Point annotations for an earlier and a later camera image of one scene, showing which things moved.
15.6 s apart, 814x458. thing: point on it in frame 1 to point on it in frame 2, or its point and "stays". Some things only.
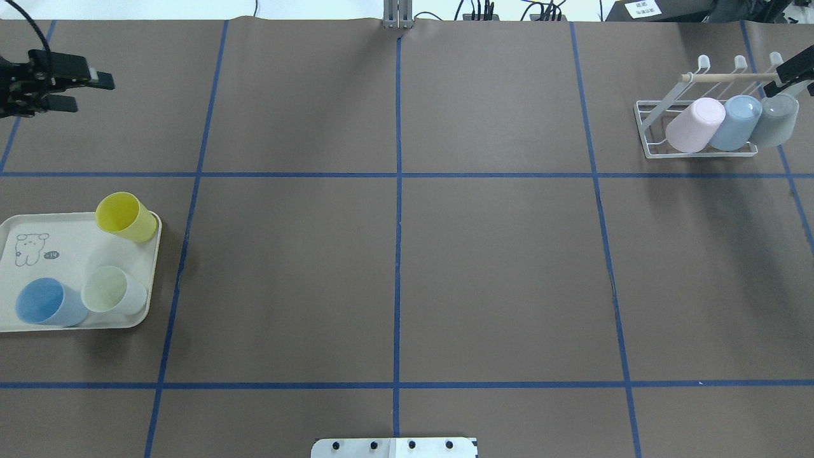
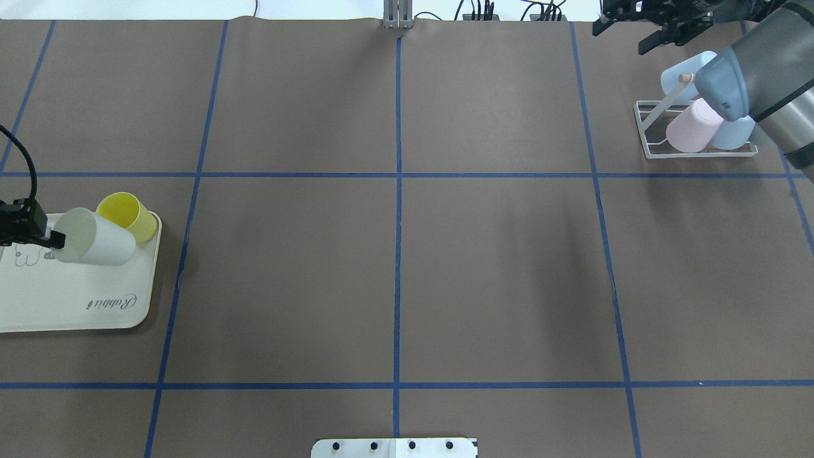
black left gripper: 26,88 to 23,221
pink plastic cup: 696,124 stays
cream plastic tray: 65,246 stays
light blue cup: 741,116 stays
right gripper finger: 772,88 to 601,24
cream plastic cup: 109,289 to 91,239
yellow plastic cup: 123,213 stays
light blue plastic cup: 46,301 to 669,78
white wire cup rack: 652,116 stays
